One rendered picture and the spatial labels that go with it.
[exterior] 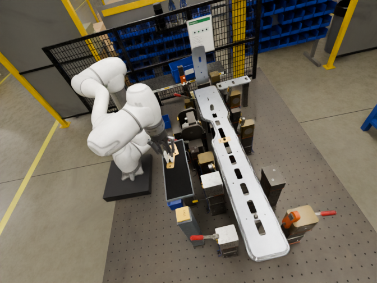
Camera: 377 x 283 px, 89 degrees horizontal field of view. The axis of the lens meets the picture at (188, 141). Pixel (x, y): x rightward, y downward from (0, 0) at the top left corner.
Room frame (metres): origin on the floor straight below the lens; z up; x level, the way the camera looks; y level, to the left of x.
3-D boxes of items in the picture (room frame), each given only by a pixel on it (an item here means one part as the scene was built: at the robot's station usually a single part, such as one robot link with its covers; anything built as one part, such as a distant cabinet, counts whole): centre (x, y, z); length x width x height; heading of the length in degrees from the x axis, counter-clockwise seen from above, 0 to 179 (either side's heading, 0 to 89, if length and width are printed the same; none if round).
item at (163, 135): (0.61, 0.12, 1.41); 0.08 x 0.07 x 0.09; 76
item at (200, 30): (1.84, -0.39, 1.30); 0.23 x 0.02 x 0.31; 87
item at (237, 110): (1.08, -0.44, 0.84); 0.10 x 0.05 x 0.29; 87
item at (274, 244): (0.80, -0.25, 1.00); 1.38 x 0.22 x 0.02; 177
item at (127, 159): (1.02, 0.51, 0.92); 0.18 x 0.16 x 0.22; 129
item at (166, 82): (1.73, -0.08, 1.02); 0.90 x 0.22 x 0.03; 87
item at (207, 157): (0.67, -0.06, 0.89); 0.12 x 0.08 x 0.38; 87
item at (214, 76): (1.56, -0.40, 0.88); 0.08 x 0.08 x 0.36; 87
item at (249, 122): (0.87, -0.43, 0.87); 0.12 x 0.07 x 0.35; 87
